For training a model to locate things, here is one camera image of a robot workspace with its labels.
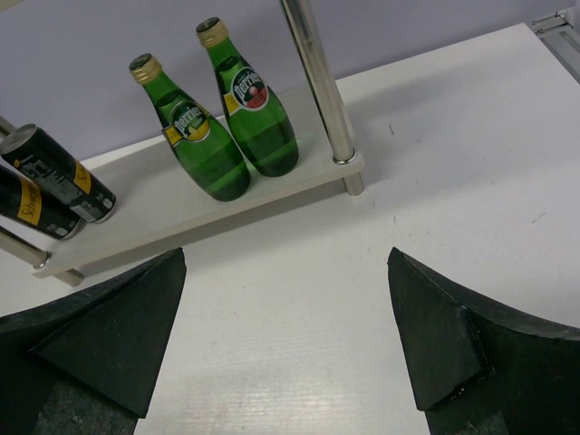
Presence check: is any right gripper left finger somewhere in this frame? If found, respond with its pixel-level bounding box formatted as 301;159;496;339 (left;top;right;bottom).
1;248;187;434

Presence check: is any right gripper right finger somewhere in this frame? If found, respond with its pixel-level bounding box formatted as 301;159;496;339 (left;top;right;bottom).
388;248;579;434

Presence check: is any green bottle yellow label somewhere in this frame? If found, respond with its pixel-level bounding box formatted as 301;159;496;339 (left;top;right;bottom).
129;53;251;202

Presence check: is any green bottle red label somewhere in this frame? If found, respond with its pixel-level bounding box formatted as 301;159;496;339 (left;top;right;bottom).
196;17;299;178

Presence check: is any beige two-tier shelf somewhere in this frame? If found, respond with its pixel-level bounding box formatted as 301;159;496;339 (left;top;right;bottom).
1;1;364;286

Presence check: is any black yellow can left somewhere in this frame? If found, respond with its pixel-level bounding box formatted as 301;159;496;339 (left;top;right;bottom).
1;167;81;240

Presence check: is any black green can right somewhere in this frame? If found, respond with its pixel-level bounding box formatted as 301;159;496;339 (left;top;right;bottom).
1;123;117;224

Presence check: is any aluminium side rail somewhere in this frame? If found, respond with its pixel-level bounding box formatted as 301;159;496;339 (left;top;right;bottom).
528;12;579;82

